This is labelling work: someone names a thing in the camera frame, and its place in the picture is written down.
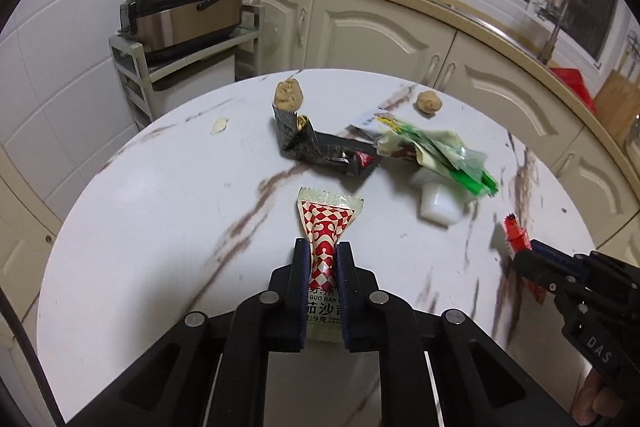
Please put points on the small cream scrap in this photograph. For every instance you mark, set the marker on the small cream scrap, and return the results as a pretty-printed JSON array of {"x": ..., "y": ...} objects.
[{"x": 220, "y": 126}]

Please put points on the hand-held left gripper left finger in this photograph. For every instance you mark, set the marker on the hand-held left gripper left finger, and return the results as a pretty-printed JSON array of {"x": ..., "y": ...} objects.
[{"x": 301, "y": 297}]

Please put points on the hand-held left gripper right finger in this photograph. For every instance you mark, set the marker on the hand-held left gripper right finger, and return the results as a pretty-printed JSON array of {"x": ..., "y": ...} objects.
[{"x": 344, "y": 297}]

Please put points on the white plastic cup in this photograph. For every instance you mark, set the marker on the white plastic cup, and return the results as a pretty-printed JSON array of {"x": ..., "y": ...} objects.
[{"x": 440, "y": 204}]

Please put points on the metal faucet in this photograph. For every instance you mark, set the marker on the metal faucet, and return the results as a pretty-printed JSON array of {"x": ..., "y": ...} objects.
[{"x": 550, "y": 37}]

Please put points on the cream room door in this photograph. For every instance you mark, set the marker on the cream room door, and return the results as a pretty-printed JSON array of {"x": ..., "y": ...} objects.
[{"x": 20, "y": 257}]

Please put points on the white snack packet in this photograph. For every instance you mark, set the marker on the white snack packet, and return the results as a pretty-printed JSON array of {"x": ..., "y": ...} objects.
[{"x": 367, "y": 121}]

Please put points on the cream cabinet door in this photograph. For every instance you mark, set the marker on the cream cabinet door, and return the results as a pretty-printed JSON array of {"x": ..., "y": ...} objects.
[
  {"x": 280, "y": 32},
  {"x": 505, "y": 92},
  {"x": 595, "y": 187},
  {"x": 370, "y": 37}
]

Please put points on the red snack wrapper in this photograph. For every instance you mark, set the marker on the red snack wrapper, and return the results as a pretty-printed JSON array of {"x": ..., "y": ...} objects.
[{"x": 515, "y": 234}]

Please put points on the red white patterned sachet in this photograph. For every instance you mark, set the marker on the red white patterned sachet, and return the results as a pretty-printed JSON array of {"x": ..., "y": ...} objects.
[{"x": 325, "y": 227}]

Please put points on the black steel rice cooker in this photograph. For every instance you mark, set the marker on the black steel rice cooker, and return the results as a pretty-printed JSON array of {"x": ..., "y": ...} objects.
[{"x": 185, "y": 12}]

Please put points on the white storage box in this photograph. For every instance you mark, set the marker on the white storage box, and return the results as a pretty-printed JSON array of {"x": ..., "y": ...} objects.
[{"x": 200, "y": 79}]

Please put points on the red plastic basin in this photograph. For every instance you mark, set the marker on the red plastic basin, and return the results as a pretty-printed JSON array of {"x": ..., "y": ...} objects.
[{"x": 572, "y": 87}]

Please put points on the green white plastic wrapper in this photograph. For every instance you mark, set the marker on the green white plastic wrapper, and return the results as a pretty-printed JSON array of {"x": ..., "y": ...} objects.
[{"x": 435, "y": 152}]

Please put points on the white kitchen trolley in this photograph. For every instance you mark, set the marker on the white kitchen trolley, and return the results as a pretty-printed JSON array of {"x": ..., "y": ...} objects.
[{"x": 130, "y": 77}]

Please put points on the wooden cutting board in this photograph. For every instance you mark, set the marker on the wooden cutting board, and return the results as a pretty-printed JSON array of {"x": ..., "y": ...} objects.
[{"x": 617, "y": 107}]

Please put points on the round white marble table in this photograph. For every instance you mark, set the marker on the round white marble table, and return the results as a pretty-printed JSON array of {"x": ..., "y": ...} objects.
[{"x": 150, "y": 232}]

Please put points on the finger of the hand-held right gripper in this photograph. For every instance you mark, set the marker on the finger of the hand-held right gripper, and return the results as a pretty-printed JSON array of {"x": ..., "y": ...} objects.
[
  {"x": 535, "y": 269},
  {"x": 550, "y": 251}
]

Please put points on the person's right hand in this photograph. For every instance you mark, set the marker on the person's right hand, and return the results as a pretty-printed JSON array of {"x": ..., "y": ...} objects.
[{"x": 595, "y": 402}]

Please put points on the black foil wrapper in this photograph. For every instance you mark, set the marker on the black foil wrapper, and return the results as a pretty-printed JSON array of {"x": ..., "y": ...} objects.
[{"x": 320, "y": 144}]

